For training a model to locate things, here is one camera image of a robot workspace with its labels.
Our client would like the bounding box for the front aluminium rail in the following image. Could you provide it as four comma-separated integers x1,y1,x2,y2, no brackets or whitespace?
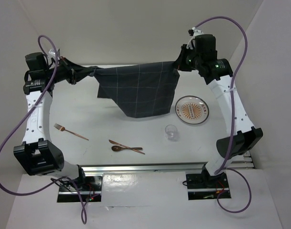
30,162,255,174

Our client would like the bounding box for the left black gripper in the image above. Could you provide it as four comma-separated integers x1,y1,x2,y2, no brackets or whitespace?
44,56,92,84

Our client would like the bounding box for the purple cable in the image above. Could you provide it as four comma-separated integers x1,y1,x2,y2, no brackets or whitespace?
192,16,253,213
0,35,89,225

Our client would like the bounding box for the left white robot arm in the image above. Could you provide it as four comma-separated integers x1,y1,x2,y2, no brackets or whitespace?
13,52,93,190

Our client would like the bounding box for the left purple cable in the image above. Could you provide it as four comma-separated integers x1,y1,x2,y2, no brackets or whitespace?
0,35,89,225

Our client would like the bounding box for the aluminium rail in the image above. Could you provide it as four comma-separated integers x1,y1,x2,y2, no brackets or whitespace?
216,63,253,165
30,162,255,174

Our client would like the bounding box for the patterned glass plate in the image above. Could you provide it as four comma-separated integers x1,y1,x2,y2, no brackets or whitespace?
175,95,210,125

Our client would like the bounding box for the right aluminium rail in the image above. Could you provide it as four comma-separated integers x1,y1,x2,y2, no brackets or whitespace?
216,63,253,165

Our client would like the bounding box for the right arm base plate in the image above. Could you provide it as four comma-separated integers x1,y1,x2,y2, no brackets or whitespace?
182,173,231,200

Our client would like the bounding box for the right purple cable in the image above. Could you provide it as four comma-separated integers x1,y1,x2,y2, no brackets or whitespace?
192,16,253,213

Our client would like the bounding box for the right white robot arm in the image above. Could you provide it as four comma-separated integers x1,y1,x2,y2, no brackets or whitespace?
175,30,263,187

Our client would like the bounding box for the copper knife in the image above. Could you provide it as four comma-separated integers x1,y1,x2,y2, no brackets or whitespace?
109,139,145,155

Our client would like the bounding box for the copper fork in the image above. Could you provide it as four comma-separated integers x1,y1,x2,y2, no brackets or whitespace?
53,124,89,141

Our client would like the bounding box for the dark grey checked cloth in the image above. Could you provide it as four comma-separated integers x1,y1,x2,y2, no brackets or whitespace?
93,62,180,118

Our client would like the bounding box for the clear plastic cup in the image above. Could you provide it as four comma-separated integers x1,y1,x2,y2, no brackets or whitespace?
165,125,178,141

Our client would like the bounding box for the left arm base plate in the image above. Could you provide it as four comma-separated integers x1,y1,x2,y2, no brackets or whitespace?
57,175,103,203

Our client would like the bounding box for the dark wooden spoon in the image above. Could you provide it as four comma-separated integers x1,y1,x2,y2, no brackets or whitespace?
111,146,143,152

